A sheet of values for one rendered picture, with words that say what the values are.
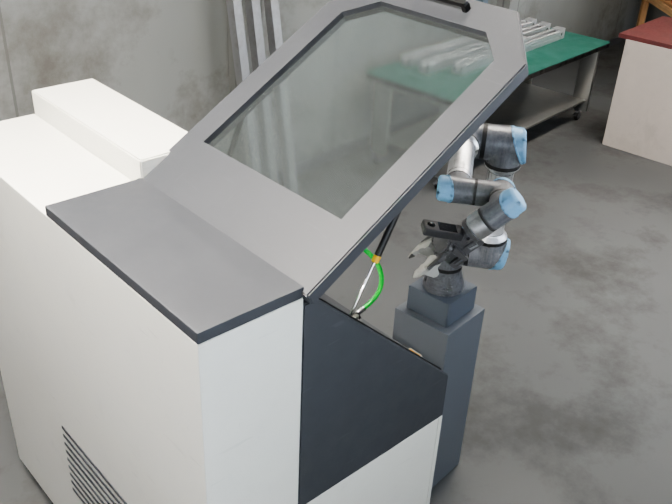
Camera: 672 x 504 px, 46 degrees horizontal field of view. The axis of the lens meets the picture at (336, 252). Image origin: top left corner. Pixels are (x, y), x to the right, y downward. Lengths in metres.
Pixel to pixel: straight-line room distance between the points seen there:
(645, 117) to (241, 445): 5.32
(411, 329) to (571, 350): 1.51
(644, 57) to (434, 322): 4.14
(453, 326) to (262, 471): 1.13
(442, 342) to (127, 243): 1.34
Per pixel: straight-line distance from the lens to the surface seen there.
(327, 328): 1.88
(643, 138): 6.79
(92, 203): 2.14
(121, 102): 2.67
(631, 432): 3.90
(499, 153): 2.58
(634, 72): 6.70
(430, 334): 2.89
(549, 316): 4.51
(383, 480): 2.47
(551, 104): 7.08
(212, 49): 4.96
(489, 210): 2.15
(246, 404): 1.83
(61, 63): 4.39
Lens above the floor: 2.46
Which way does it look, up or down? 31 degrees down
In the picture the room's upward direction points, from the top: 3 degrees clockwise
